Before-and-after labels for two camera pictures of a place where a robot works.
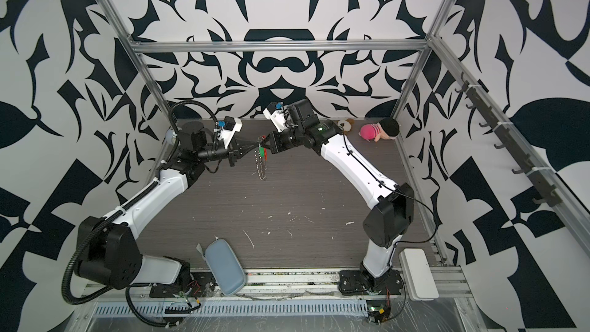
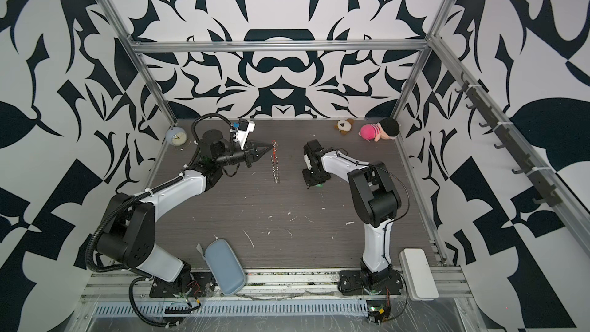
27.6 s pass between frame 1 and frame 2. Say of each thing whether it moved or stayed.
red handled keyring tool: moved
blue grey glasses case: stayed
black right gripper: moved
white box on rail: stayed
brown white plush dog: stayed
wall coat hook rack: stayed
